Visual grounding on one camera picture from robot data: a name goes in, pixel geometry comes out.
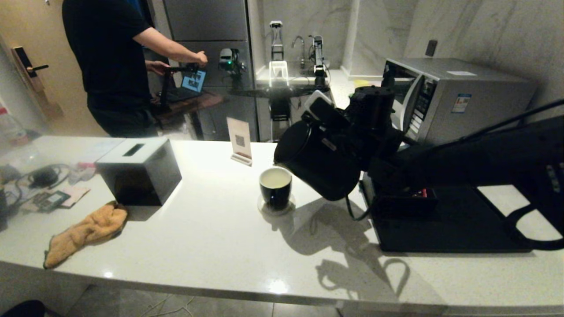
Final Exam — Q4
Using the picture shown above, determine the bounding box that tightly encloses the black rounded object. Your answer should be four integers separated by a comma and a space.
0, 300, 46, 317

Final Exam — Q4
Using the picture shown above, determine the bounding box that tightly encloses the black round platform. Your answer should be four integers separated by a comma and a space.
228, 84, 331, 99

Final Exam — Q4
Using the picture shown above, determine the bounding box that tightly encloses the black electronic door lock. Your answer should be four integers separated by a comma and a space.
12, 46, 50, 94

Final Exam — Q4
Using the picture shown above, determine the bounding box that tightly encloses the pink paper envelope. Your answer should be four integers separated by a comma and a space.
21, 185, 92, 213

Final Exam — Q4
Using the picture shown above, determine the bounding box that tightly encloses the stainless steel refrigerator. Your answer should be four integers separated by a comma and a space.
152, 0, 260, 142

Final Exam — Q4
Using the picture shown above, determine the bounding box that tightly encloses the orange terry cloth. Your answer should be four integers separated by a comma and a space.
43, 201, 129, 270

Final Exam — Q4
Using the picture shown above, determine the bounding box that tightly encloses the person's left hand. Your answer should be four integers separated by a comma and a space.
145, 60, 170, 75

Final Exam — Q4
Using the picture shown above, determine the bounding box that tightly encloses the black robot torso column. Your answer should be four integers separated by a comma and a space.
269, 97, 294, 144

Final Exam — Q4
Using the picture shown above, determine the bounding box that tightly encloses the black glossy tissue box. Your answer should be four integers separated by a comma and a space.
96, 137, 183, 207

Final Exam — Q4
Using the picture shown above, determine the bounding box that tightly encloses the black serving tray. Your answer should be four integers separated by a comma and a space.
360, 176, 531, 254

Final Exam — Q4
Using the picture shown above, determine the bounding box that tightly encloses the brown wooden desk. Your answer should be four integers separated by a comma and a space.
149, 92, 226, 123

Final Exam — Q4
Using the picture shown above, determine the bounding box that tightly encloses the black mug white inside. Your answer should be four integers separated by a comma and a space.
258, 167, 293, 210

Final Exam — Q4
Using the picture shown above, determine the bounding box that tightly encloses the silver microwave oven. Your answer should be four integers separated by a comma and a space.
381, 57, 538, 148

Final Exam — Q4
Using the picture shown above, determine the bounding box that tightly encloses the QR code sign card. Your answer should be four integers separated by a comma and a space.
226, 117, 253, 167

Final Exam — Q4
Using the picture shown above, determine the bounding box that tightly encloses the chrome kitchen faucet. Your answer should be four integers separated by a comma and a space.
291, 36, 308, 70

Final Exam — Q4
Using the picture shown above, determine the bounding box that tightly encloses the clear plastic bottle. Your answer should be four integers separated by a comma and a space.
0, 108, 30, 148

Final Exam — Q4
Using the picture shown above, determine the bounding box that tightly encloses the printed white paper sheet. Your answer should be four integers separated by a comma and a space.
75, 138, 127, 164

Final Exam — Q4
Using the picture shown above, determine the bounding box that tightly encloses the person in black shirt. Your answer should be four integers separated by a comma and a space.
62, 0, 197, 138

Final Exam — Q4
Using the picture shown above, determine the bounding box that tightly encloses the black compartment organizer box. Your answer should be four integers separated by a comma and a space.
361, 174, 439, 216

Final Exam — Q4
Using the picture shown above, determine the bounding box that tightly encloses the open laptop blue screen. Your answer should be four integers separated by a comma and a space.
167, 70, 207, 103

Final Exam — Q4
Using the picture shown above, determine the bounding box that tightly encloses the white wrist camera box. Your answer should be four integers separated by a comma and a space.
303, 90, 336, 122

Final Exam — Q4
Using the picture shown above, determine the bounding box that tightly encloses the black electric kettle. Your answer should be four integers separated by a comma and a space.
273, 118, 363, 202

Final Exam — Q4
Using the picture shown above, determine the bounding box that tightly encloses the glowing white frame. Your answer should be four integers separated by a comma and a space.
268, 60, 290, 88

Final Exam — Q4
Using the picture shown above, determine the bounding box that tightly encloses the black mouse cable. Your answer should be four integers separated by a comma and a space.
14, 163, 74, 190

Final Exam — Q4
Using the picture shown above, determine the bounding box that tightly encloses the teal card packet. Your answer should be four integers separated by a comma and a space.
34, 191, 71, 213

